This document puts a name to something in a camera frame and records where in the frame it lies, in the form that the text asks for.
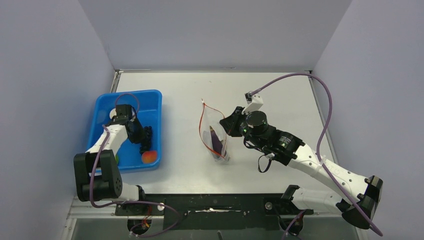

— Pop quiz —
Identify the white round toy slice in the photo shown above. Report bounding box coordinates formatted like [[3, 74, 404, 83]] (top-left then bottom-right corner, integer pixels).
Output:
[[109, 108, 117, 120]]

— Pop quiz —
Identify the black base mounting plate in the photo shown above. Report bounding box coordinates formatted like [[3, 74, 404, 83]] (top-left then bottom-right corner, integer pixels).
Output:
[[115, 193, 300, 231]]

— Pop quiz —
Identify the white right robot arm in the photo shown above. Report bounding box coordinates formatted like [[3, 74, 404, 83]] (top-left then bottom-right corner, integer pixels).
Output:
[[219, 106, 383, 231]]

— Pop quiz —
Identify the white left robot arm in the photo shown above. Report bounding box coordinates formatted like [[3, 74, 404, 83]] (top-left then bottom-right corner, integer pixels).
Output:
[[73, 104, 147, 209]]

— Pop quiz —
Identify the clear zip top bag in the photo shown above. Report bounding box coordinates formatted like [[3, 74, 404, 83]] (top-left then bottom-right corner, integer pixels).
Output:
[[198, 99, 230, 164]]

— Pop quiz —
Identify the red yellow toy peach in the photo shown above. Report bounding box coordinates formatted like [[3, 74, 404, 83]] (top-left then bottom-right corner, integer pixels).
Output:
[[141, 150, 158, 164]]

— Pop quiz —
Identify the purple toy eggplant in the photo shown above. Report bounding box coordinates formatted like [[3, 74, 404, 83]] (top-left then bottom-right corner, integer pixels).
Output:
[[209, 126, 224, 159]]

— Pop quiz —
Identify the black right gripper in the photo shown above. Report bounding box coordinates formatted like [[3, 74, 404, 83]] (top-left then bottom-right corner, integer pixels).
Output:
[[220, 106, 265, 150]]

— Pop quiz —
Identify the black toy grape bunch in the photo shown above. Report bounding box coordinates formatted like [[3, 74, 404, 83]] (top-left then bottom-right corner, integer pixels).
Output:
[[139, 126, 153, 155]]

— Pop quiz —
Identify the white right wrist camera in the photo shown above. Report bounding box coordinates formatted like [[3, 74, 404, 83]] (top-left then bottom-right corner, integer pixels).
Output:
[[242, 92, 264, 115]]

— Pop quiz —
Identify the blue plastic bin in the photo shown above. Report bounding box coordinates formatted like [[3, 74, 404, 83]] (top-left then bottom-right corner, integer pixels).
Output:
[[86, 89, 162, 173]]

